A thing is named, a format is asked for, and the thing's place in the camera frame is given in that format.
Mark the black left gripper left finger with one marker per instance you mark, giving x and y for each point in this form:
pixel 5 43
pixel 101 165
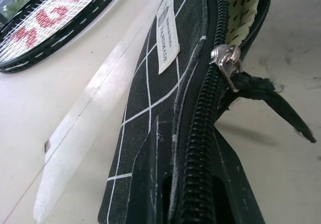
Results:
pixel 148 178

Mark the black grid pouch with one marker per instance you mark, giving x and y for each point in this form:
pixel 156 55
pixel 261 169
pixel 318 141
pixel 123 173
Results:
pixel 190 88

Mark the black racket with red print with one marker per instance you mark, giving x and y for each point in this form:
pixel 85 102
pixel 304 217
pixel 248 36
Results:
pixel 47 20

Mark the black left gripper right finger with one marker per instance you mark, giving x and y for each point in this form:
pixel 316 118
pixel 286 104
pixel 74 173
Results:
pixel 233 183

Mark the white tape strip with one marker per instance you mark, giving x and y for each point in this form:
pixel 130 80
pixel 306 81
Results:
pixel 75 123

